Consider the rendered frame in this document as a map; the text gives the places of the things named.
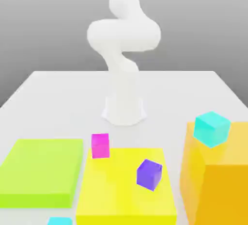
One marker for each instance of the large lime green box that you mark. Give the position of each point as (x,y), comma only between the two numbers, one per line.
(40,168)

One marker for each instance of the small cyan cube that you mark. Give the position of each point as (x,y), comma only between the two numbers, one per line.
(60,221)
(211,129)

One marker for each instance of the small magenta cube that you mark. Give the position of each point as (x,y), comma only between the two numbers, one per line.
(100,145)

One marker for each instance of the small purple cube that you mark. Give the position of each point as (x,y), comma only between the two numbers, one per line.
(148,175)

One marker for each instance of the large yellow box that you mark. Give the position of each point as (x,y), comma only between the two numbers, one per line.
(120,194)

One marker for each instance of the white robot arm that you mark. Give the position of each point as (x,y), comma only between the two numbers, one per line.
(124,35)

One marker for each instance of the large orange box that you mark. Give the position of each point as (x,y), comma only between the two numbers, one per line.
(222,186)

